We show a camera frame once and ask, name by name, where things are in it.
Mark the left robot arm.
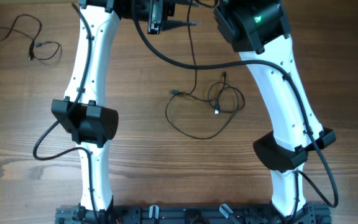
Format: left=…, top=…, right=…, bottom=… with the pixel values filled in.
left=51, top=1, right=192, bottom=223

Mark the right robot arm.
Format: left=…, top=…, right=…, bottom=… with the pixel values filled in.
left=214, top=1, right=339, bottom=223

